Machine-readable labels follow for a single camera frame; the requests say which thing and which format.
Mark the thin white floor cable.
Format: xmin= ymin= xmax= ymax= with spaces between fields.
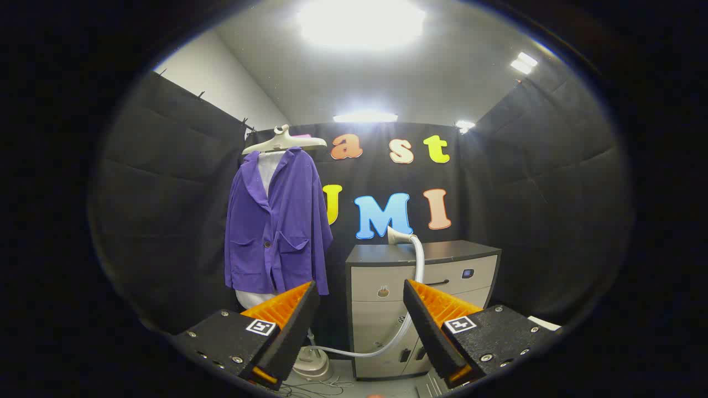
xmin=277 ymin=377 xmax=355 ymax=398

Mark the ceiling light strip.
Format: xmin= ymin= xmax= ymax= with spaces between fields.
xmin=333 ymin=112 xmax=399 ymax=123
xmin=509 ymin=51 xmax=539 ymax=75

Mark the white ironing pad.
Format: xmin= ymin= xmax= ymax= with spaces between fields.
xmin=235 ymin=150 xmax=287 ymax=310

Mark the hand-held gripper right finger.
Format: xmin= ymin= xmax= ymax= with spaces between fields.
xmin=403 ymin=279 xmax=560 ymax=389

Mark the purple jacket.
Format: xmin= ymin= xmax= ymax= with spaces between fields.
xmin=224 ymin=147 xmax=334 ymax=296

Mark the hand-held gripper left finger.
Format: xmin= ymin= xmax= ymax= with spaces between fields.
xmin=171 ymin=281 xmax=320 ymax=391

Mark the white clothes hanger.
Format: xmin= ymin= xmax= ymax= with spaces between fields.
xmin=242 ymin=124 xmax=328 ymax=155

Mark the white garment steamer base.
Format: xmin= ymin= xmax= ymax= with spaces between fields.
xmin=292 ymin=332 xmax=332 ymax=381

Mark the large ceiling light panel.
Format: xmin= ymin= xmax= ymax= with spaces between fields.
xmin=298 ymin=0 xmax=426 ymax=50

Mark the grey cabinet with dark top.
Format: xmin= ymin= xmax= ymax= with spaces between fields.
xmin=346 ymin=240 xmax=502 ymax=381

